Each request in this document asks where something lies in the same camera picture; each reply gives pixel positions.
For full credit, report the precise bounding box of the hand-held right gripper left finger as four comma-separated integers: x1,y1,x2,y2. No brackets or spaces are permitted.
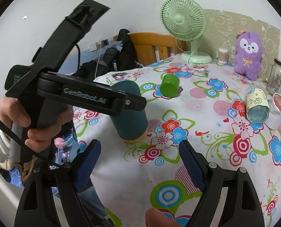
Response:
14,139,102,227

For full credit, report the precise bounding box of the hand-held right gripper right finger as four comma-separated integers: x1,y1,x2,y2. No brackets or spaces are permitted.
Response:
179,140,265,227

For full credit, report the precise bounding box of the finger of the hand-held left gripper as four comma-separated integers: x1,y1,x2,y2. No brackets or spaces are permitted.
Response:
37,72,147,117

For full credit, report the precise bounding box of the dark teal cup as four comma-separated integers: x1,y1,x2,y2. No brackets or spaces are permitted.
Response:
110,80,149,144

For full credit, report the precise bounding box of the green cup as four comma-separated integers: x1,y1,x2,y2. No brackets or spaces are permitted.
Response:
160,74,180,97

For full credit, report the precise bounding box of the clear cup with yellow label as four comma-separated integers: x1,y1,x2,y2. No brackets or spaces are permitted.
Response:
244,87,271,124

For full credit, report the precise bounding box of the white and pink cup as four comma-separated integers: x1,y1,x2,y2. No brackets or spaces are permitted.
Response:
265,93,281,129

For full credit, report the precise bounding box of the person's left hand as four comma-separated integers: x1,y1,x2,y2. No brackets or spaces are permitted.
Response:
0,96,74,152

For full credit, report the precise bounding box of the white printed sheet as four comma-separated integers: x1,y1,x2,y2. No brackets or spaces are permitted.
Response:
94,72,137,87

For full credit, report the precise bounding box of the floral tablecloth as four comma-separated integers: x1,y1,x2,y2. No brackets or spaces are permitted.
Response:
72,53,281,227

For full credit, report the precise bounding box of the person's leg in jeans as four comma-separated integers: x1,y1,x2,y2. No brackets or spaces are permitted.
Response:
52,184,115,227

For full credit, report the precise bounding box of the black bag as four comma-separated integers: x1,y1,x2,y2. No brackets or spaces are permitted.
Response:
74,29,144,81

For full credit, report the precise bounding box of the blue printed blanket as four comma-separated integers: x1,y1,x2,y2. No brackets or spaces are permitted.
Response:
7,167,27,189

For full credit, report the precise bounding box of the wooden chair back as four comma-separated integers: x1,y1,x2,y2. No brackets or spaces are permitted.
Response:
128,32,187,67

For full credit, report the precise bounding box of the green desk fan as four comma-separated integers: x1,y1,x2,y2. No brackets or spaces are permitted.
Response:
160,0,212,64

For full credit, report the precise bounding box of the cotton swab container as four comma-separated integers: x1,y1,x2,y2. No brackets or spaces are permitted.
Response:
217,47,230,64

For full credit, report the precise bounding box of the glass jar with black lid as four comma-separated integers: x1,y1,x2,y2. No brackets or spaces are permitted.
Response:
266,58,281,94

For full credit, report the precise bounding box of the purple plush toy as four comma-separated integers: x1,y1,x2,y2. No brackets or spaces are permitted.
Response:
233,30,264,81

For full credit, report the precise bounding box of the white charging cable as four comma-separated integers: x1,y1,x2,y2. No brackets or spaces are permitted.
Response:
94,42,103,79

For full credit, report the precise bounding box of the wall socket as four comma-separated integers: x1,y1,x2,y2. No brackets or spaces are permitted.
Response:
89,39,109,52

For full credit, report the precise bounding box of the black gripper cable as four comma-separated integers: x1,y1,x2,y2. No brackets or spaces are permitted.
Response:
0,111,61,169

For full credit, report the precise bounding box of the white fan cable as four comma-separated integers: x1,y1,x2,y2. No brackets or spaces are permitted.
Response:
175,38,209,74

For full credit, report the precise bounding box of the beige patterned wall sheet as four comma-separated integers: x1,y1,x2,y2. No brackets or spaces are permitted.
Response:
200,9,281,82

